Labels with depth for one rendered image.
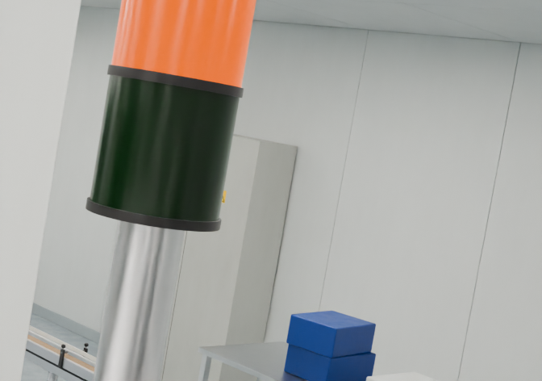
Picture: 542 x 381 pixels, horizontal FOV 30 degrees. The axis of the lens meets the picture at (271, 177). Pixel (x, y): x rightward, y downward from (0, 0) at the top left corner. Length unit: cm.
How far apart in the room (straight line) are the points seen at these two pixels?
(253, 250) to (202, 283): 49
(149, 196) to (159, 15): 6
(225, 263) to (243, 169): 70
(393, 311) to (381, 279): 23
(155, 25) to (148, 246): 8
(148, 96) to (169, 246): 6
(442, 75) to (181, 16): 644
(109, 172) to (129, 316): 5
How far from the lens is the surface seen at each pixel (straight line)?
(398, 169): 690
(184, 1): 36
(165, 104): 36
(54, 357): 506
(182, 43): 36
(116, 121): 36
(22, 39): 199
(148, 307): 38
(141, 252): 37
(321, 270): 728
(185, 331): 767
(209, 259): 748
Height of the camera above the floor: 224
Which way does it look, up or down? 3 degrees down
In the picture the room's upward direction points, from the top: 10 degrees clockwise
